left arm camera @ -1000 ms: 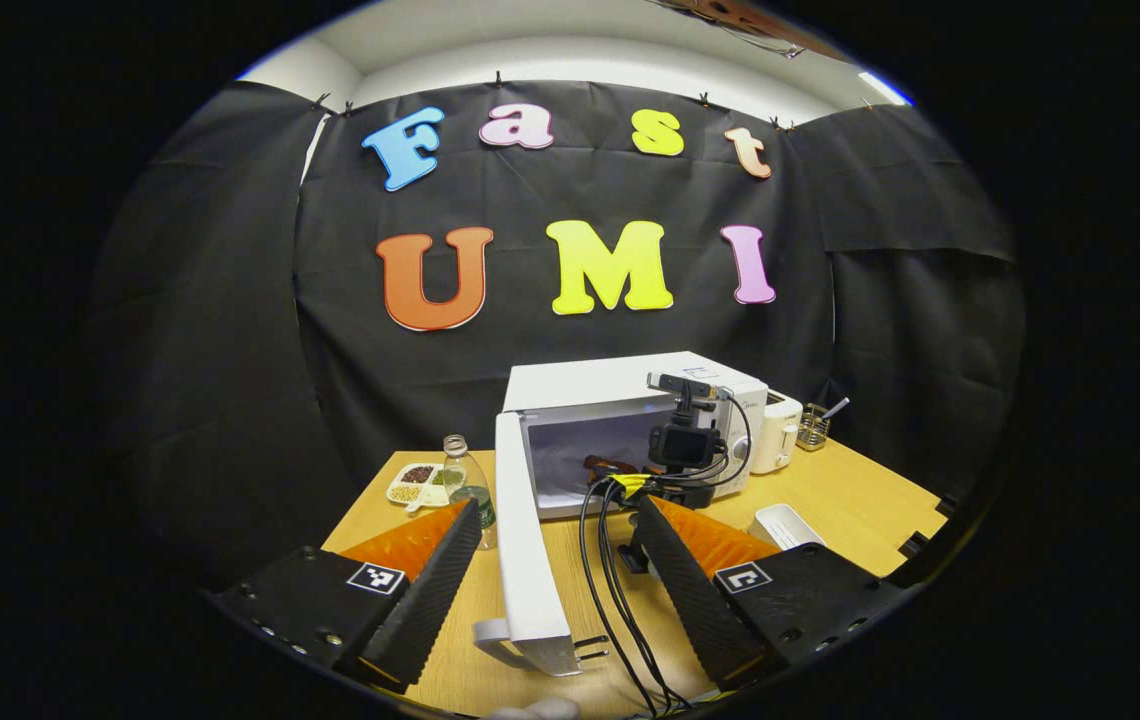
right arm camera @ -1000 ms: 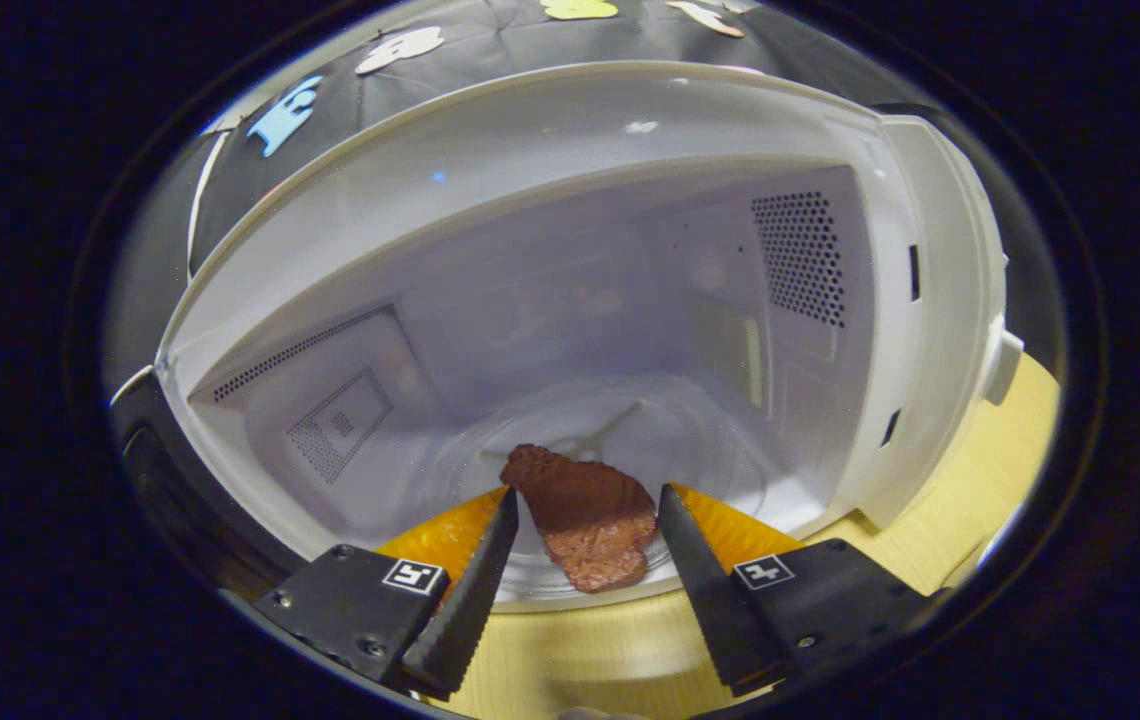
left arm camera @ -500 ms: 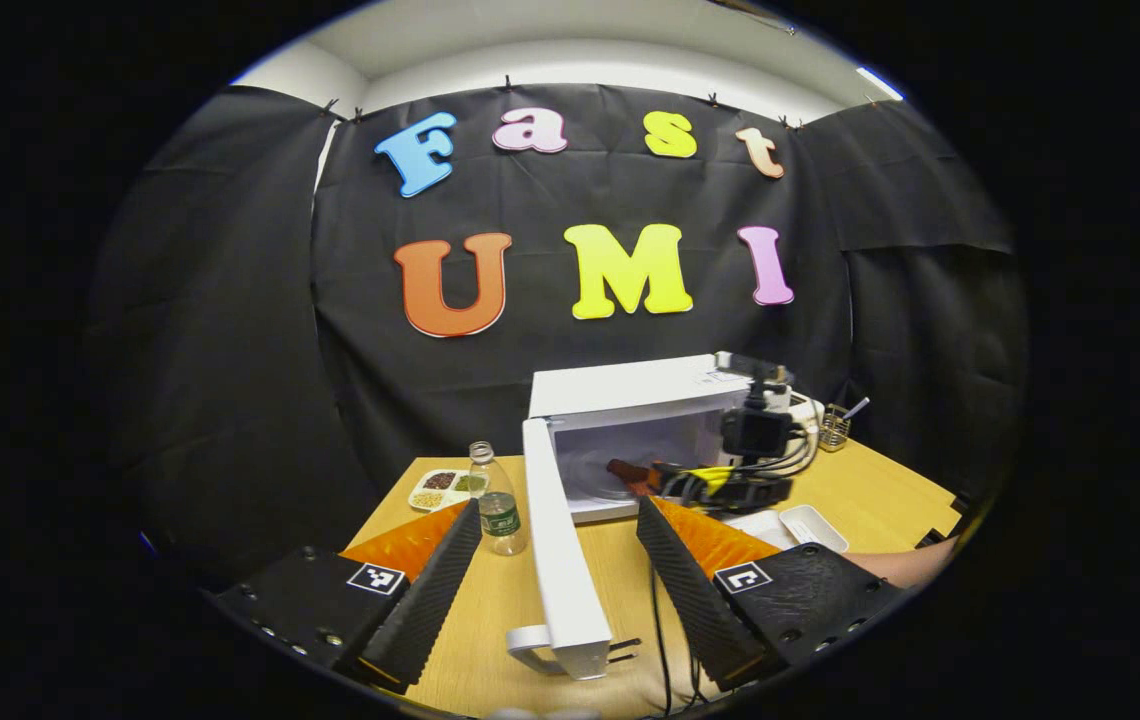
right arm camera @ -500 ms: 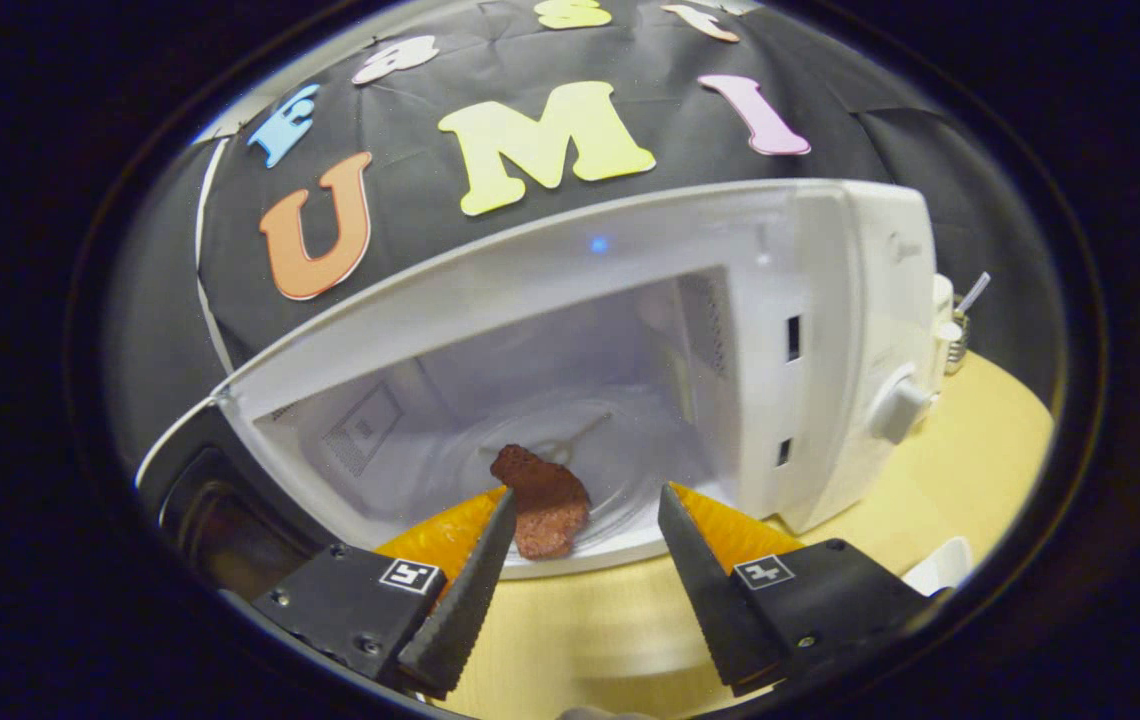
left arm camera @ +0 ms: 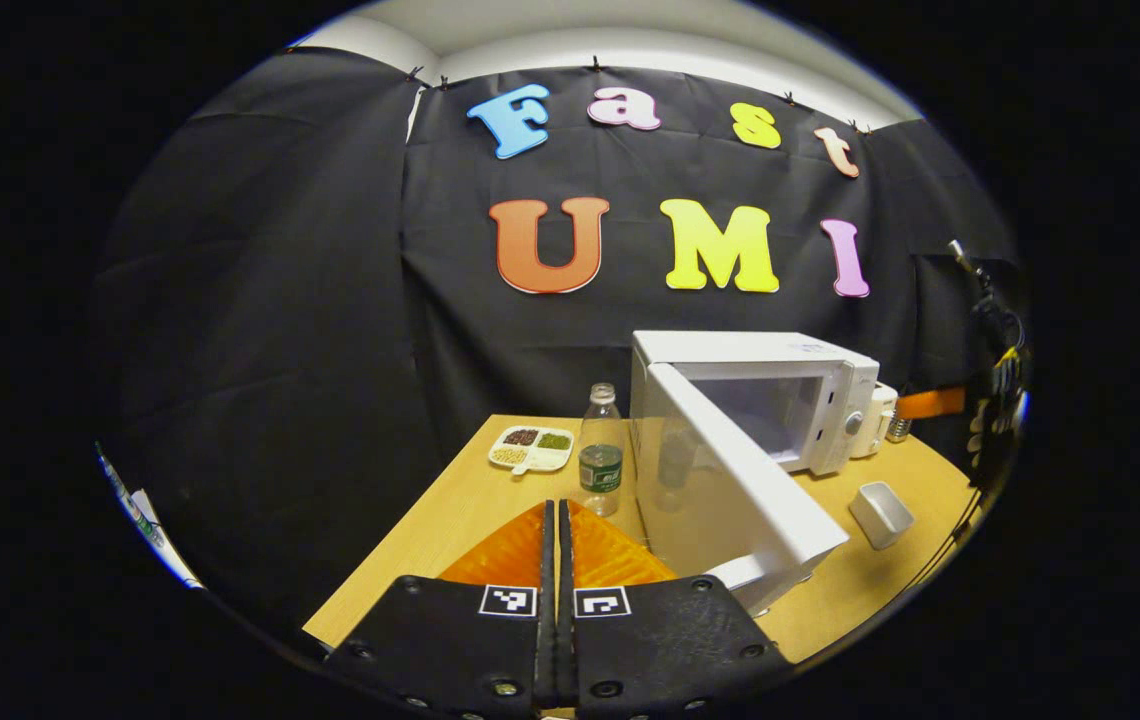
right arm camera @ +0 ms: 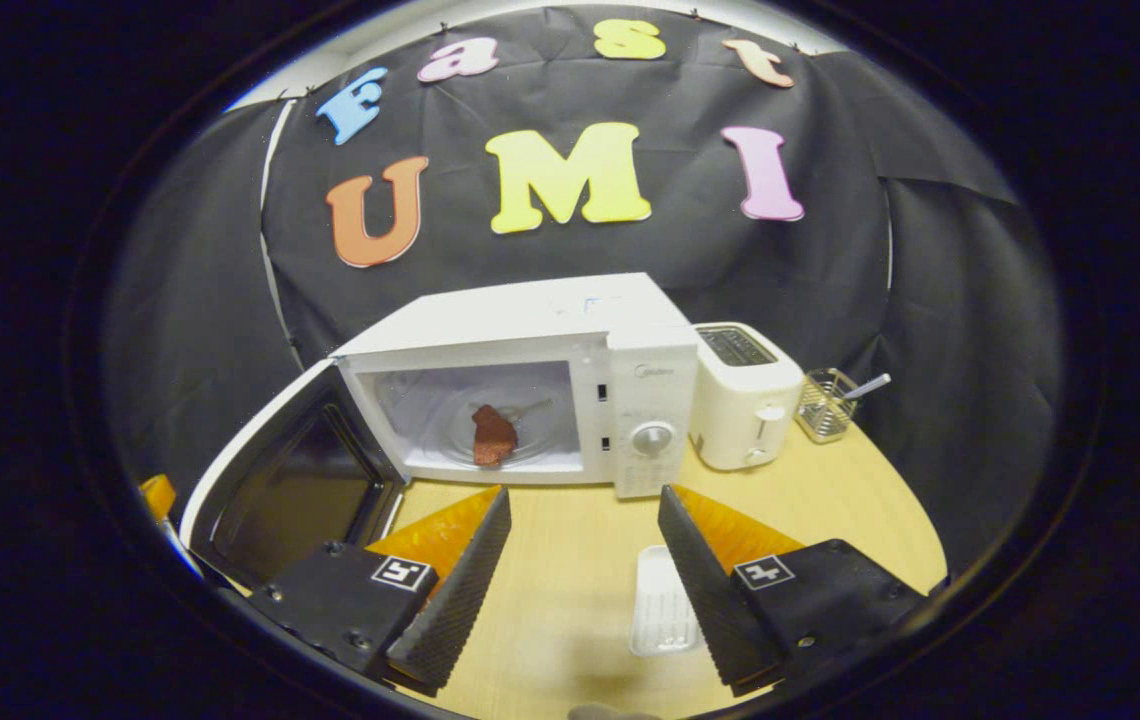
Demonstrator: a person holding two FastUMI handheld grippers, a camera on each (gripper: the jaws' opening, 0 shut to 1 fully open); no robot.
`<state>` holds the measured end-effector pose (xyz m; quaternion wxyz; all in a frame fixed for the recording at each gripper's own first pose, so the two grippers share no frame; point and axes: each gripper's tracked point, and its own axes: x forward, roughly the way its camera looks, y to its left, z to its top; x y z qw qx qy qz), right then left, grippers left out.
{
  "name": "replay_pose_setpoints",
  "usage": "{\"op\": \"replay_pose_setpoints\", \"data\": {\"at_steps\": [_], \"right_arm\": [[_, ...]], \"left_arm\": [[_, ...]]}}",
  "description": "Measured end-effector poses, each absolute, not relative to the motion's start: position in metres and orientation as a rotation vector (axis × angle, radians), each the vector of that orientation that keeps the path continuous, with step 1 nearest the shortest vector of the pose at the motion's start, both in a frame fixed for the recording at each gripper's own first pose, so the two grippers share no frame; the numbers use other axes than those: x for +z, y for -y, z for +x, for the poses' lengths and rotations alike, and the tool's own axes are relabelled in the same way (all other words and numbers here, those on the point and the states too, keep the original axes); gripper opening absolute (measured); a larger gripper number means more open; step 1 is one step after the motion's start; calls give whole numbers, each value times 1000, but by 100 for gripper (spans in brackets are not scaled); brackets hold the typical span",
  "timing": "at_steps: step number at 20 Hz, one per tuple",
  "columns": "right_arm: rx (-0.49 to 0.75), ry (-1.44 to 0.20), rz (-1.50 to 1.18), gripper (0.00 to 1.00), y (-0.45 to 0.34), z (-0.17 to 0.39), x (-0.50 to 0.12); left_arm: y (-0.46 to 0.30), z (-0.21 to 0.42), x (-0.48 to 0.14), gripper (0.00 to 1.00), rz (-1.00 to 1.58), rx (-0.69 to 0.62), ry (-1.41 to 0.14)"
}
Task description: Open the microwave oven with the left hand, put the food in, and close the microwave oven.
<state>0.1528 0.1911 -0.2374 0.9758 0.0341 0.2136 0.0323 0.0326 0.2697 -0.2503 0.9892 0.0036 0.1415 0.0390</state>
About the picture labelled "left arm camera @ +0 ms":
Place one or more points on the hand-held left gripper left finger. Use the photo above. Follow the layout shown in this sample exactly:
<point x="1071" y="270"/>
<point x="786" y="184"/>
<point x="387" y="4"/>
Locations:
<point x="450" y="650"/>

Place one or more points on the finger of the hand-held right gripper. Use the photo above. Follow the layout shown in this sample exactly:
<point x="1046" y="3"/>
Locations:
<point x="930" y="403"/>

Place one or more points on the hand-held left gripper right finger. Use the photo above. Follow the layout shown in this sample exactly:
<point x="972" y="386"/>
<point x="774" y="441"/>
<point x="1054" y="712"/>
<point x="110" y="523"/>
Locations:
<point x="670" y="650"/>

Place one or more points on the white rectangular food tray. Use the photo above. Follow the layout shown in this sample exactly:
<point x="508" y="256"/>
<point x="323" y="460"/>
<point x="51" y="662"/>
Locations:
<point x="880" y="512"/>

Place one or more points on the white microwave oven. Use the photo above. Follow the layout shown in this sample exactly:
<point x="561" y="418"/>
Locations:
<point x="730" y="500"/>

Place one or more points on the white toaster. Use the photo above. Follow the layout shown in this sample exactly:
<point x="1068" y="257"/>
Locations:
<point x="878" y="425"/>

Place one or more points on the green label water bottle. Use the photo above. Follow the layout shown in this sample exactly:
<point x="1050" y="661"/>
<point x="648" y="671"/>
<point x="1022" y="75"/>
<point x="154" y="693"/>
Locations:
<point x="601" y="470"/>

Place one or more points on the white divided bean plate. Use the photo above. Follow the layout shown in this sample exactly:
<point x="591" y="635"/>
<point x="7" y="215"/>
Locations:
<point x="530" y="450"/>

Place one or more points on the black backdrop cloth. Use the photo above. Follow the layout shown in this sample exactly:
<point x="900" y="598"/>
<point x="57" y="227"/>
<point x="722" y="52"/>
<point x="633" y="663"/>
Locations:
<point x="260" y="350"/>

